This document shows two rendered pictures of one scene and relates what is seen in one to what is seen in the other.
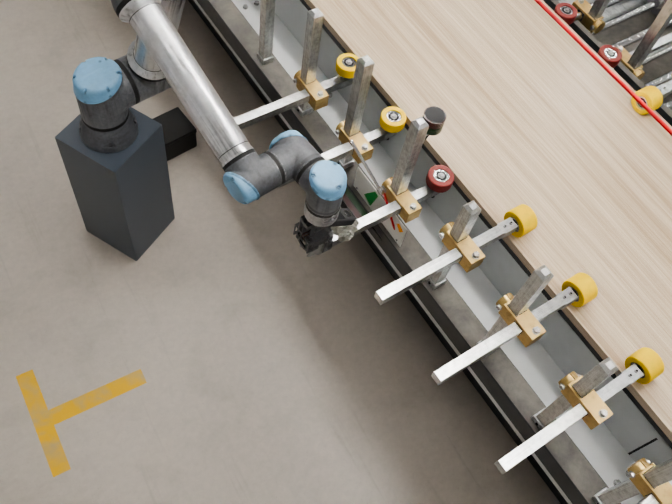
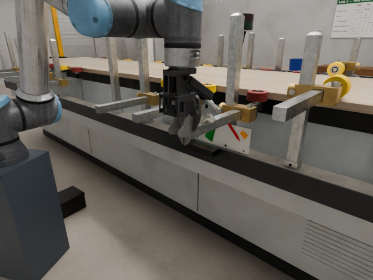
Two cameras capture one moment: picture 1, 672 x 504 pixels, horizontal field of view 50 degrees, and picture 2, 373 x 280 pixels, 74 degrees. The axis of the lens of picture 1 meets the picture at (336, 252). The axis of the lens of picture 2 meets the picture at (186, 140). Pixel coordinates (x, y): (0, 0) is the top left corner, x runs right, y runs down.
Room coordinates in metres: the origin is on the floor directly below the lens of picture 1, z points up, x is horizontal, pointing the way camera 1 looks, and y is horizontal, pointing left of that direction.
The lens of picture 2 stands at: (0.37, 0.09, 1.09)
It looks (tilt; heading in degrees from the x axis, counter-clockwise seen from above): 21 degrees down; 356
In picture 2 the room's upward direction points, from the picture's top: straight up
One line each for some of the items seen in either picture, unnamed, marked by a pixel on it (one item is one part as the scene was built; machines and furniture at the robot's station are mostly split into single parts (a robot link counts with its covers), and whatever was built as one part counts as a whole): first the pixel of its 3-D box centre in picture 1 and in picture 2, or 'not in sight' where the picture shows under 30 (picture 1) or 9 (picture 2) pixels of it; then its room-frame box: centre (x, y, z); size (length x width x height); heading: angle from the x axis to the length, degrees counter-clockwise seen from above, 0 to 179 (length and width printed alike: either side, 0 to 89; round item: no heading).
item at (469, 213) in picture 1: (449, 252); (301, 115); (1.10, -0.31, 0.87); 0.04 x 0.04 x 0.48; 45
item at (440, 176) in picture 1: (437, 185); (256, 104); (1.33, -0.25, 0.85); 0.08 x 0.08 x 0.11
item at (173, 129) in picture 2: not in sight; (176, 129); (1.03, 0.08, 0.86); 0.06 x 0.03 x 0.09; 134
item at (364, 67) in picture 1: (354, 116); not in sight; (1.45, 0.04, 0.93); 0.04 x 0.04 x 0.48; 45
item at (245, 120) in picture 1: (294, 100); (139, 101); (1.55, 0.24, 0.83); 0.44 x 0.03 x 0.04; 135
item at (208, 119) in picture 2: (346, 227); (206, 117); (1.10, -0.01, 0.87); 0.09 x 0.07 x 0.02; 135
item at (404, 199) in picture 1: (401, 198); (236, 111); (1.26, -0.15, 0.85); 0.14 x 0.06 x 0.05; 45
